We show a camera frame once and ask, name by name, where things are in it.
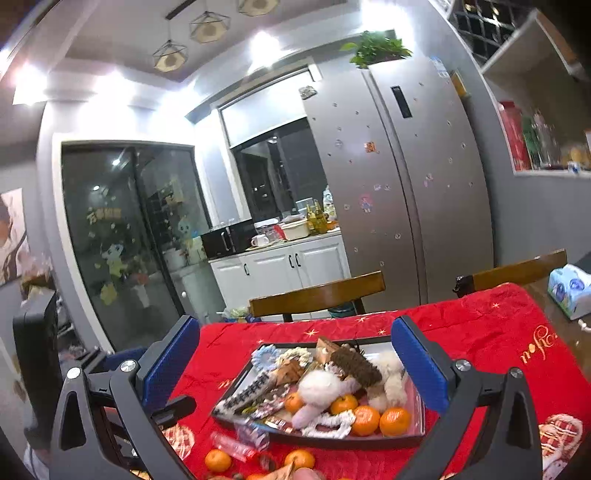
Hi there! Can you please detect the orange mandarin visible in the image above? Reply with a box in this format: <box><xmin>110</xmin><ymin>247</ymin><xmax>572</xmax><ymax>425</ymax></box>
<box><xmin>284</xmin><ymin>449</ymin><xmax>315</xmax><ymax>470</ymax></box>

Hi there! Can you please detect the mandarin in tray right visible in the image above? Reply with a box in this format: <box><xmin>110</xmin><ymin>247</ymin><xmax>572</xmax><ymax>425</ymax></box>
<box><xmin>379</xmin><ymin>407</ymin><xmax>412</xmax><ymax>437</ymax></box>

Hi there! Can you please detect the mandarin in tray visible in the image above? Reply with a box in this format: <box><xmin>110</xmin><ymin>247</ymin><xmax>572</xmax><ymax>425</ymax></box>
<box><xmin>379</xmin><ymin>407</ymin><xmax>412</xmax><ymax>437</ymax></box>
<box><xmin>352</xmin><ymin>405</ymin><xmax>381</xmax><ymax>437</ymax></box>

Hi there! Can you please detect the red printed blanket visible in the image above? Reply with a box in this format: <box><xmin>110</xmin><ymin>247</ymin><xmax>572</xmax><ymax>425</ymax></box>
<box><xmin>173</xmin><ymin>284</ymin><xmax>590</xmax><ymax>479</ymax></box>

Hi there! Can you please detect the cream fluffy plush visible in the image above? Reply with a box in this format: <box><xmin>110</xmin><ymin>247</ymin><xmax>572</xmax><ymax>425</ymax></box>
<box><xmin>367</xmin><ymin>350</ymin><xmax>408</xmax><ymax>414</ymax></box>

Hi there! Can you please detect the mandarin beside capybara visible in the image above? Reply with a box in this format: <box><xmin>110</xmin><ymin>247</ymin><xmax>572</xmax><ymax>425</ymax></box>
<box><xmin>204</xmin><ymin>449</ymin><xmax>232</xmax><ymax>473</ymax></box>

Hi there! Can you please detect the mandarin in tray middle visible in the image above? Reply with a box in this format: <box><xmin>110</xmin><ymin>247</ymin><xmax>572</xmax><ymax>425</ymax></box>
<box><xmin>352</xmin><ymin>405</ymin><xmax>381</xmax><ymax>437</ymax></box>

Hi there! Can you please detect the black glass sliding door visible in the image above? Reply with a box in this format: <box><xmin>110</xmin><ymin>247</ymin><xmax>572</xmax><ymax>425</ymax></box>
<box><xmin>61</xmin><ymin>142</ymin><xmax>211</xmax><ymax>351</ymax></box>

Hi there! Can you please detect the wooden chair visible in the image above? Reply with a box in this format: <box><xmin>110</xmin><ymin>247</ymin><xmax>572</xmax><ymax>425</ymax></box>
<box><xmin>249</xmin><ymin>271</ymin><xmax>386</xmax><ymax>323</ymax></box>
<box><xmin>453</xmin><ymin>249</ymin><xmax>568</xmax><ymax>298</ymax></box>

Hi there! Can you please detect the dark brown cardboard tray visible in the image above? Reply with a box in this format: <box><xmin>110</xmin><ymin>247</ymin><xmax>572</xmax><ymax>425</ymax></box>
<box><xmin>211</xmin><ymin>337</ymin><xmax>426</xmax><ymax>450</ymax></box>

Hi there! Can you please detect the dark brown fuzzy scrunchie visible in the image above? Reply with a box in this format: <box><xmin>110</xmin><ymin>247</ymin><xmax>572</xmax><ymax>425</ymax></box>
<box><xmin>331</xmin><ymin>345</ymin><xmax>383</xmax><ymax>388</ymax></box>

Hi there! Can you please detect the blue tissue pack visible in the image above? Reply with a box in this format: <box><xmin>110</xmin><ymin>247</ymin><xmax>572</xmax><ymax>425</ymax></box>
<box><xmin>547</xmin><ymin>264</ymin><xmax>591</xmax><ymax>320</ymax></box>

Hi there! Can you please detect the white fluffy pompom plush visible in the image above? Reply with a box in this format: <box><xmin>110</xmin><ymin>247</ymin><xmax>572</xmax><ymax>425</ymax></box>
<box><xmin>291</xmin><ymin>370</ymin><xmax>342</xmax><ymax>430</ymax></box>

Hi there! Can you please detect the white kitchen cabinet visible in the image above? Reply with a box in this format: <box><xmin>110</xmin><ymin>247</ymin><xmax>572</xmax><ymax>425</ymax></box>
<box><xmin>209</xmin><ymin>229</ymin><xmax>351</xmax><ymax>308</ymax></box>

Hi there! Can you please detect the black microwave oven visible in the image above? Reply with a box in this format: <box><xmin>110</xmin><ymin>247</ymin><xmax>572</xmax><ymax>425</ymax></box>
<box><xmin>200</xmin><ymin>219</ymin><xmax>257</xmax><ymax>260</ymax></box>

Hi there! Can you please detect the silver double door refrigerator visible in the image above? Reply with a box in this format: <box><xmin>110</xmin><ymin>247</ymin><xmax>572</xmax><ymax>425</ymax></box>
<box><xmin>301</xmin><ymin>55</ymin><xmax>494</xmax><ymax>311</ymax></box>

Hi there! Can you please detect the green potted plant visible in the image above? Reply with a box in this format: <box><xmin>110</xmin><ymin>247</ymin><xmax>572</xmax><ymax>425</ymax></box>
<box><xmin>341</xmin><ymin>31</ymin><xmax>413</xmax><ymax>69</ymax></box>

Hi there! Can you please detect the white wall shelf unit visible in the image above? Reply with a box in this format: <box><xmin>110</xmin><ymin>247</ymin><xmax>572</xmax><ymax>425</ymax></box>
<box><xmin>481</xmin><ymin>9</ymin><xmax>590</xmax><ymax>180</ymax></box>

